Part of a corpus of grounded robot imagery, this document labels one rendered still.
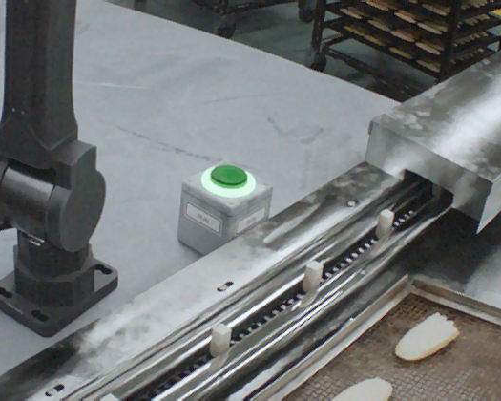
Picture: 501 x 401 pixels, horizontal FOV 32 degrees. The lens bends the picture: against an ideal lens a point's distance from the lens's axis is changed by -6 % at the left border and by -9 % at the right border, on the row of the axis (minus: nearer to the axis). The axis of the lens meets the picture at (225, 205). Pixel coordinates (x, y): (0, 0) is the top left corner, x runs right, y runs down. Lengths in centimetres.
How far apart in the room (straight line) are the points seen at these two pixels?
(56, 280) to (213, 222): 19
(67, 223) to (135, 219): 25
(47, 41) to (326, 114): 66
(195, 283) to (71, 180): 18
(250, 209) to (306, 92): 44
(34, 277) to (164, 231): 21
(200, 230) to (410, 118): 31
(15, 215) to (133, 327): 15
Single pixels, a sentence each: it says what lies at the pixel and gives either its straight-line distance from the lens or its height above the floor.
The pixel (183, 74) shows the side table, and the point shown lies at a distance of 137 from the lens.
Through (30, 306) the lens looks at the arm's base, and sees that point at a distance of 87.
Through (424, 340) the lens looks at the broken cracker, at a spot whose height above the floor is 91.
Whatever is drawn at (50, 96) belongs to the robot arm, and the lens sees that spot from 75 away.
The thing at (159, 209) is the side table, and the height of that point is 82.
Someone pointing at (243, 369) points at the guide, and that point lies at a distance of 79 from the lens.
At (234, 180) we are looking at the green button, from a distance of 95.
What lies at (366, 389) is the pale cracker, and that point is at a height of 91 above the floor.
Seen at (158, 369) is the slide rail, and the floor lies 85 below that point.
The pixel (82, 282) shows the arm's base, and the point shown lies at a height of 86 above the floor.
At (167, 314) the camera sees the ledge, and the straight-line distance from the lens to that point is 83.
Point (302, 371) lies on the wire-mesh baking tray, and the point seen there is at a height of 89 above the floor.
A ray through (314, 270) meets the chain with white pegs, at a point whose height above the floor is 87.
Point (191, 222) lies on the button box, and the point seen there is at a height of 85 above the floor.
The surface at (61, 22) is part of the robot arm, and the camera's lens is 73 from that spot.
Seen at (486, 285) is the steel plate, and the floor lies 82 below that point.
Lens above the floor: 140
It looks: 33 degrees down
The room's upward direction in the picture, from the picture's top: 7 degrees clockwise
